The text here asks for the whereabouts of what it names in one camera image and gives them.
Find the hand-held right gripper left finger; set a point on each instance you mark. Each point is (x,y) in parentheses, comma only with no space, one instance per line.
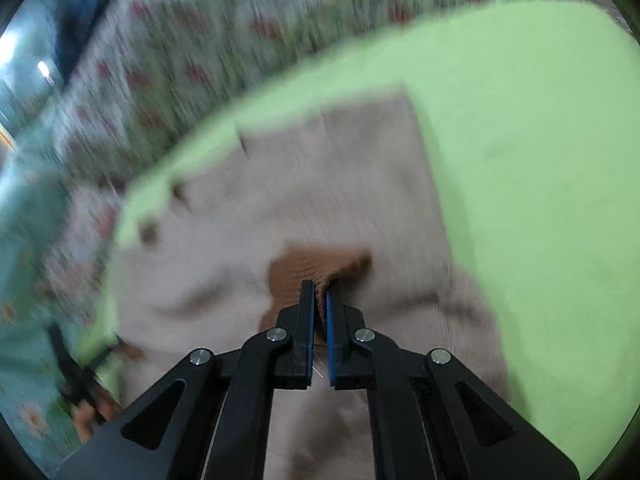
(309,320)

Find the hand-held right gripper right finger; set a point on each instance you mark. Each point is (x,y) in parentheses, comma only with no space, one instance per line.
(330,325)

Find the beige knit sweater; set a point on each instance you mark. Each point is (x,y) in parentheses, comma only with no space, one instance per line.
(320,200)

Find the person's left hand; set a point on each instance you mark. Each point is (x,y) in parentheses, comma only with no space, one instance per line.
(92,417)

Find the teal floral blanket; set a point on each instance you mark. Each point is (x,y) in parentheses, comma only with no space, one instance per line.
(25,280)

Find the light green bed sheet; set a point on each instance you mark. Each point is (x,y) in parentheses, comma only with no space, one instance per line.
(525,185)

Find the white red floral quilt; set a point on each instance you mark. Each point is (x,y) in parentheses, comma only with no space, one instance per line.
(210,50)

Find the dark blue cloth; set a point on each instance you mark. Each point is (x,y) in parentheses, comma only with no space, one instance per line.
(82,5)

